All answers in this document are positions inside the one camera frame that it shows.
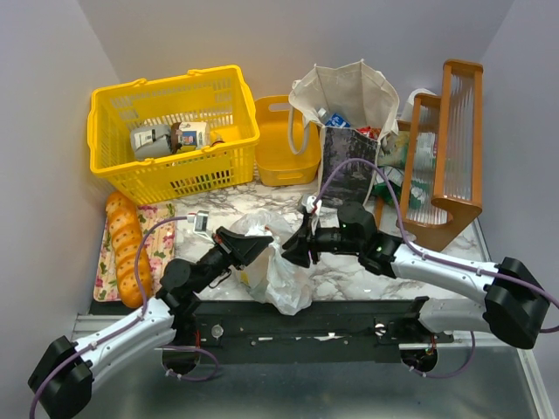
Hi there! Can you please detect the white plastic grocery bag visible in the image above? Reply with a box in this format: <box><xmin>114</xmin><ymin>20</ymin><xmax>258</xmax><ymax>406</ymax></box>
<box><xmin>230</xmin><ymin>210</ymin><xmax>313</xmax><ymax>316</ymax></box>

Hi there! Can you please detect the red snack bag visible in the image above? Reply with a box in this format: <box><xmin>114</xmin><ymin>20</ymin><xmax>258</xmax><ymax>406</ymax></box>
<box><xmin>356</xmin><ymin>126</ymin><xmax>382</xmax><ymax>141</ymax></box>

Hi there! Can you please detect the beige canvas tote bag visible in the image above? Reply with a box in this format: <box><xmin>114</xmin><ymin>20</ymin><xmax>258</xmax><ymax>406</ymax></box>
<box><xmin>288</xmin><ymin>60</ymin><xmax>399</xmax><ymax>206</ymax></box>

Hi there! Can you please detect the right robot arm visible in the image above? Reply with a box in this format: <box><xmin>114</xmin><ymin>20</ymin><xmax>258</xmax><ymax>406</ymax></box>
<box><xmin>282</xmin><ymin>202</ymin><xmax>551</xmax><ymax>349</ymax></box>

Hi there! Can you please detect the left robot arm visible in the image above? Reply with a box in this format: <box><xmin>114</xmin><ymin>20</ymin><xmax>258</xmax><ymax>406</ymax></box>
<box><xmin>28</xmin><ymin>227</ymin><xmax>273</xmax><ymax>418</ymax></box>

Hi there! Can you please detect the floral placemat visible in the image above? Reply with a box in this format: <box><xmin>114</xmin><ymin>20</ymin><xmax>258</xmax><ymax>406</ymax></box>
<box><xmin>93</xmin><ymin>204</ymin><xmax>175</xmax><ymax>302</ymax></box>

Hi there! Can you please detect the yellow plastic tray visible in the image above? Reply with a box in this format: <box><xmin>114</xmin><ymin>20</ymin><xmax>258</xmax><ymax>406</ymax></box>
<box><xmin>255</xmin><ymin>95</ymin><xmax>321</xmax><ymax>187</ymax></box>

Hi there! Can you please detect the baguette bread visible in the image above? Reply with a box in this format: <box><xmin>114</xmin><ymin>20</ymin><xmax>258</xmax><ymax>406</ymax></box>
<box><xmin>106</xmin><ymin>191</ymin><xmax>153</xmax><ymax>308</ymax></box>

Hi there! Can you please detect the green snack bag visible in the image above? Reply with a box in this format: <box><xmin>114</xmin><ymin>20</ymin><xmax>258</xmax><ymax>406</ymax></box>
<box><xmin>373</xmin><ymin>130</ymin><xmax>410</xmax><ymax>206</ymax></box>

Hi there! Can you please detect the milk carton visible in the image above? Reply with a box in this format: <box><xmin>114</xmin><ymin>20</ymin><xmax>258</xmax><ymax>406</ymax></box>
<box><xmin>170</xmin><ymin>121</ymin><xmax>210</xmax><ymax>153</ymax></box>

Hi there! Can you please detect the wooden rack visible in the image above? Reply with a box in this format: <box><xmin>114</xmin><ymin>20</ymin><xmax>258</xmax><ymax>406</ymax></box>
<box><xmin>384</xmin><ymin>59</ymin><xmax>483</xmax><ymax>251</ymax></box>

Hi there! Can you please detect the grey box package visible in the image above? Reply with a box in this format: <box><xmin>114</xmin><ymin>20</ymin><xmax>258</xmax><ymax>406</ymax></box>
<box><xmin>129</xmin><ymin>124</ymin><xmax>172</xmax><ymax>161</ymax></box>

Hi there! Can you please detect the yellow shopping basket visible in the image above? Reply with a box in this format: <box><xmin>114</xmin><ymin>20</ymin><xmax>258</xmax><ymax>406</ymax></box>
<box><xmin>87</xmin><ymin>65</ymin><xmax>259</xmax><ymax>205</ymax></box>

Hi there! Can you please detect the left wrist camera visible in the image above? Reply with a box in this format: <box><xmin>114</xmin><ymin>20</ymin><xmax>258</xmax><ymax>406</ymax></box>
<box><xmin>187</xmin><ymin>210</ymin><xmax>211</xmax><ymax>240</ymax></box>

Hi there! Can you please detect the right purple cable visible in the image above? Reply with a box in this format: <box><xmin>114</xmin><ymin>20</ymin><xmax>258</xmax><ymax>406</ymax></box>
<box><xmin>314</xmin><ymin>157</ymin><xmax>559</xmax><ymax>335</ymax></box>

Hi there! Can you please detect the purple cable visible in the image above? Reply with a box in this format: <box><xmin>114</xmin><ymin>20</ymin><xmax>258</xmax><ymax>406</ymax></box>
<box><xmin>314</xmin><ymin>157</ymin><xmax>559</xmax><ymax>335</ymax></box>
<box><xmin>28</xmin><ymin>216</ymin><xmax>193</xmax><ymax>419</ymax></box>

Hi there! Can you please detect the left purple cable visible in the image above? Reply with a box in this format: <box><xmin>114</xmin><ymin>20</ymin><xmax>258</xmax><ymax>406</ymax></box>
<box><xmin>28</xmin><ymin>216</ymin><xmax>193</xmax><ymax>419</ymax></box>

